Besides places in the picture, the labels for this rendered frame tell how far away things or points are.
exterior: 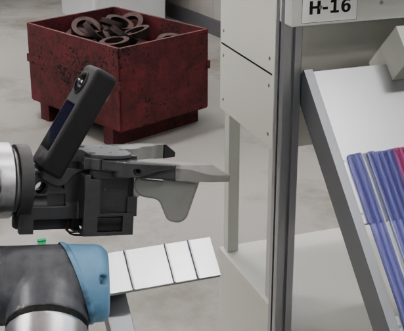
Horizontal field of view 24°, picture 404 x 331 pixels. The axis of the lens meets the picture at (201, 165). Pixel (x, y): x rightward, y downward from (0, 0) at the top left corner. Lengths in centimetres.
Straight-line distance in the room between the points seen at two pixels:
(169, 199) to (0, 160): 17
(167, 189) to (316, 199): 345
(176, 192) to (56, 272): 15
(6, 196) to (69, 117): 10
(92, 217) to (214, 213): 328
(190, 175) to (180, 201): 3
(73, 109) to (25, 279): 17
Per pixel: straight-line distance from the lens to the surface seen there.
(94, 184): 94
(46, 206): 95
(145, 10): 745
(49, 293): 87
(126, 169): 92
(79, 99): 94
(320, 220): 418
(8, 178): 92
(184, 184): 94
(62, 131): 94
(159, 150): 106
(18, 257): 89
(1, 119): 554
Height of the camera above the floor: 173
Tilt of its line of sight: 21 degrees down
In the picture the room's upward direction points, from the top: straight up
